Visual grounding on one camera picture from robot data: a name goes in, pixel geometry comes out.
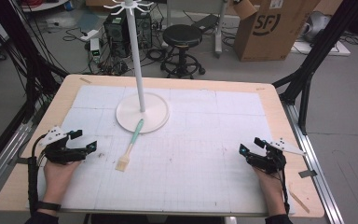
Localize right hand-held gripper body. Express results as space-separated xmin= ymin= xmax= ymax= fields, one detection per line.
xmin=245 ymin=137 xmax=308 ymax=175

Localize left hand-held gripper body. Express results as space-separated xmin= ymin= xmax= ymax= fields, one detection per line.
xmin=38 ymin=125 xmax=89 ymax=166

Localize green handled pastry brush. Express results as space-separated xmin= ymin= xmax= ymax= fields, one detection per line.
xmin=115 ymin=118 xmax=145 ymax=173

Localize white hook rack stand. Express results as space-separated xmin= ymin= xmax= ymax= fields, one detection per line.
xmin=103 ymin=0 xmax=171 ymax=134

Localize person's right hand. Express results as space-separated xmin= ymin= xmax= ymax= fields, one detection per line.
xmin=252 ymin=166 xmax=286 ymax=205

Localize person's left hand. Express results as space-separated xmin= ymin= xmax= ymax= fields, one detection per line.
xmin=41 ymin=160 xmax=82 ymax=205

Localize grey tape strip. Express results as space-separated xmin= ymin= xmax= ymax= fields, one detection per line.
xmin=7 ymin=156 xmax=30 ymax=166
xmin=297 ymin=169 xmax=318 ymax=179

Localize thin wooden stick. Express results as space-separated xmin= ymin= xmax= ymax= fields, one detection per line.
xmin=287 ymin=189 xmax=311 ymax=215

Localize black wristband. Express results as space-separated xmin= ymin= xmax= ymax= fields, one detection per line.
xmin=35 ymin=200 xmax=62 ymax=212

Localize white grid mat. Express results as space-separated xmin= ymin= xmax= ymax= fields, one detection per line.
xmin=27 ymin=84 xmax=295 ymax=217

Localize white box with green display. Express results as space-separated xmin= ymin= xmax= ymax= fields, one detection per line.
xmin=89 ymin=37 xmax=103 ymax=63

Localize white power strip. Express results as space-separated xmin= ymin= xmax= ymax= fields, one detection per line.
xmin=79 ymin=29 xmax=100 ymax=42

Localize brown cardboard box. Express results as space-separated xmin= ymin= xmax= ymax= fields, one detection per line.
xmin=231 ymin=0 xmax=322 ymax=63

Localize large black computer tower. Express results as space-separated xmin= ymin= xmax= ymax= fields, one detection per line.
xmin=103 ymin=12 xmax=132 ymax=59

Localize white metal stand leg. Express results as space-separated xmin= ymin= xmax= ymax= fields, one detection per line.
xmin=213 ymin=0 xmax=229 ymax=59

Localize white flat board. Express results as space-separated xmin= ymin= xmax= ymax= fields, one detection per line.
xmin=291 ymin=39 xmax=351 ymax=57

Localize small black computer tower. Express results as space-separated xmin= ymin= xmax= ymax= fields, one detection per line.
xmin=134 ymin=10 xmax=154 ymax=49

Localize grey rounded appliance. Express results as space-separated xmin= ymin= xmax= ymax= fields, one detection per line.
xmin=300 ymin=10 xmax=333 ymax=43

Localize black round stool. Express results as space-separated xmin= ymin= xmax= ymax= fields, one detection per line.
xmin=159 ymin=23 xmax=207 ymax=79

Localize black flat case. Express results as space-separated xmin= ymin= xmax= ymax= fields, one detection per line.
xmin=191 ymin=13 xmax=221 ymax=33

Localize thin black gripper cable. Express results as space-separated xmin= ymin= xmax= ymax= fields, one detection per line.
xmin=277 ymin=169 xmax=291 ymax=217

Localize black sleeved gripper cable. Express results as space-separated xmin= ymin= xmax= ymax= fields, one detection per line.
xmin=26 ymin=133 xmax=49 ymax=217

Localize aluminium rail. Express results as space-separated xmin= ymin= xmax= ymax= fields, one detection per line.
xmin=0 ymin=121 xmax=34 ymax=203
xmin=282 ymin=100 xmax=345 ymax=224

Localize black metal frame post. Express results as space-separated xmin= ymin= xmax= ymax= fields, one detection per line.
xmin=0 ymin=0 xmax=70 ymax=176
xmin=272 ymin=0 xmax=358 ymax=135

